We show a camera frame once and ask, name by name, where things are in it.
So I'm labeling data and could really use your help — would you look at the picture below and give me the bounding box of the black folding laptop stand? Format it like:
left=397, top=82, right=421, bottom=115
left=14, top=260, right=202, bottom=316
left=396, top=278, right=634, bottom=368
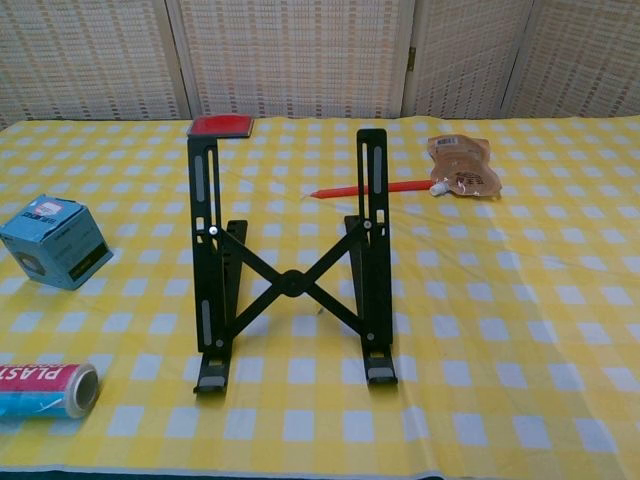
left=185, top=128, right=400, bottom=397

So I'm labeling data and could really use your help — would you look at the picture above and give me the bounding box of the red stick candle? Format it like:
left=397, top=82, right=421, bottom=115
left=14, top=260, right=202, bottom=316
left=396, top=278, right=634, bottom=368
left=301, top=180, right=434, bottom=200

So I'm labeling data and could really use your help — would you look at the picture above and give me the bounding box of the red square flat pad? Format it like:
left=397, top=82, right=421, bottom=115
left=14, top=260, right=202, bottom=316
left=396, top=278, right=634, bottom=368
left=186, top=115, right=256, bottom=139

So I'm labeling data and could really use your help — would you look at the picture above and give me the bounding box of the brown spout pouch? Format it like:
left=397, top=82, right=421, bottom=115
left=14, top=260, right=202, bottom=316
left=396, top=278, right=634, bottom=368
left=427, top=134, right=503, bottom=200

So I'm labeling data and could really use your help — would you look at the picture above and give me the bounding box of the woven folding screen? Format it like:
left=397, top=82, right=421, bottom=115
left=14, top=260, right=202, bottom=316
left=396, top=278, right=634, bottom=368
left=0, top=0, right=640, bottom=129

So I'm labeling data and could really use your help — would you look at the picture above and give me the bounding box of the blue cardboard box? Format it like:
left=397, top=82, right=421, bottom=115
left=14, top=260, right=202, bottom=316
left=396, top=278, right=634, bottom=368
left=0, top=194, right=115, bottom=292

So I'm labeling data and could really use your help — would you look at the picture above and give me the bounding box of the plastic wrap roll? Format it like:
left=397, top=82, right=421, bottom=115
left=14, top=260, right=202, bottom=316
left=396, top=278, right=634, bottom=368
left=0, top=362, right=100, bottom=420

